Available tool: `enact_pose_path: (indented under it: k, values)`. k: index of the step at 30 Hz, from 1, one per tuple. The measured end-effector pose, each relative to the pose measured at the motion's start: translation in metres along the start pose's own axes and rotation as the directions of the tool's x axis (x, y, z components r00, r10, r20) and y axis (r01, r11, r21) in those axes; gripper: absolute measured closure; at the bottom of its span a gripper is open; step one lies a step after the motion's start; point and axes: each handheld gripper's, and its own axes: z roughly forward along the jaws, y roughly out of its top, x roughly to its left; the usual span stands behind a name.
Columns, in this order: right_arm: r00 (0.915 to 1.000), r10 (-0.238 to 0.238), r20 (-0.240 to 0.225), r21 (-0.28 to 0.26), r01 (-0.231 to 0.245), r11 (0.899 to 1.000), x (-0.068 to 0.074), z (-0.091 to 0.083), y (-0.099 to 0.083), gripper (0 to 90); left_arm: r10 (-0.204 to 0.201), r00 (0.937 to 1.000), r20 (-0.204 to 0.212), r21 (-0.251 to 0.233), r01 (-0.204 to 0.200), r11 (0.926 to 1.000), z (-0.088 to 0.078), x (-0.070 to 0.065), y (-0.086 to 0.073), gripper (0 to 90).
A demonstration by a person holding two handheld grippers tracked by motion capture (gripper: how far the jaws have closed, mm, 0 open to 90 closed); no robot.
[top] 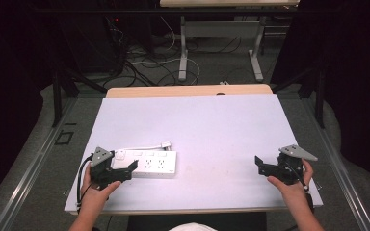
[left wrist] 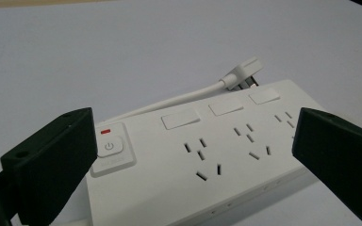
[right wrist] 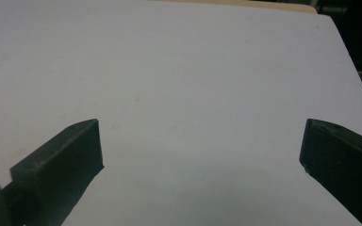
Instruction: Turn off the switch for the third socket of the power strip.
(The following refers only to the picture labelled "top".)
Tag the black horizontal bar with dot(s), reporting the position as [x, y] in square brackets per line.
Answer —
[160, 11]

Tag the black equipment rack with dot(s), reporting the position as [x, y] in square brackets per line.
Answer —
[90, 35]

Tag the person's right hand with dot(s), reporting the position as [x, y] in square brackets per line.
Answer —
[290, 189]

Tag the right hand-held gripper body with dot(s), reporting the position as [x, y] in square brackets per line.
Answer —
[287, 166]

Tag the white power strip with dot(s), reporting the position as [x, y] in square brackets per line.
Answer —
[155, 164]

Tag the aluminium floor rail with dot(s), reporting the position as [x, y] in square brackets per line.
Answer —
[340, 166]
[29, 166]

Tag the white desk with metal legs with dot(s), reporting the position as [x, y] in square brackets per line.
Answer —
[221, 28]

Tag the dark curtain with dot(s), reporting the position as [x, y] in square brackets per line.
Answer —
[356, 70]
[9, 64]

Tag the person's left hand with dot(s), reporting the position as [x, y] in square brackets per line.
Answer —
[93, 194]

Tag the white table mat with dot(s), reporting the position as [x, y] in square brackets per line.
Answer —
[205, 128]

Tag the person's dark lap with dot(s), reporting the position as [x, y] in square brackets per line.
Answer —
[160, 221]

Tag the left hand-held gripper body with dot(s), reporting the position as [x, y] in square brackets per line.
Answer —
[102, 166]

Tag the wooden table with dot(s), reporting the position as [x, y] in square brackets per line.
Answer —
[173, 91]

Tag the black metal frame stand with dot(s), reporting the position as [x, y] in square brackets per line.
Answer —
[318, 96]
[58, 102]

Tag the person's white clothing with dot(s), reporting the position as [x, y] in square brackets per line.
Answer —
[192, 227]

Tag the black square floor hatch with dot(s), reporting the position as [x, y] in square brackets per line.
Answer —
[64, 137]

